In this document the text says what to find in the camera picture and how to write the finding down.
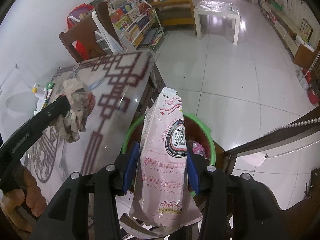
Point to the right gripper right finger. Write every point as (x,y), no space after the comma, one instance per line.
(256,213)

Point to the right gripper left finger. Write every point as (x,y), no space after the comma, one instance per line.
(66,216)

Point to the brown tissue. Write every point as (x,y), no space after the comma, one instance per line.
(82,102)

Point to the pink plastic bag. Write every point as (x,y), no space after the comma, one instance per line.
(197,148)

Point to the left hand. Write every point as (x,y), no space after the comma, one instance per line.
(33,198)

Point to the white desk lamp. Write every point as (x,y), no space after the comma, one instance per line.
(36,89)

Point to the red bucket green rim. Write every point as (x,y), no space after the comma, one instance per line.
(196,130)

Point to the green small box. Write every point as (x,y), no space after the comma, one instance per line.
(50,85)

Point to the dark wooden chair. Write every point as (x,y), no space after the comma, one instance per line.
(87,34)

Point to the white cloth strip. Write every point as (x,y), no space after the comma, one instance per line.
(114,45)

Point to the red garment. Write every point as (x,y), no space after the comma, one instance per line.
(74,19)

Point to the low tv cabinet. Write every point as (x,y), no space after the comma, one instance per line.
(291,36)

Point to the white book rack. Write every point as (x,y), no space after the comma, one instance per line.
(137,20)

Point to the framed geometric picture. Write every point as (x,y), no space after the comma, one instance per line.
(306,30)

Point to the white side table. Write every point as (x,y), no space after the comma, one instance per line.
(218,9)

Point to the wooden bench sofa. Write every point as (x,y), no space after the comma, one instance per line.
(175,12)

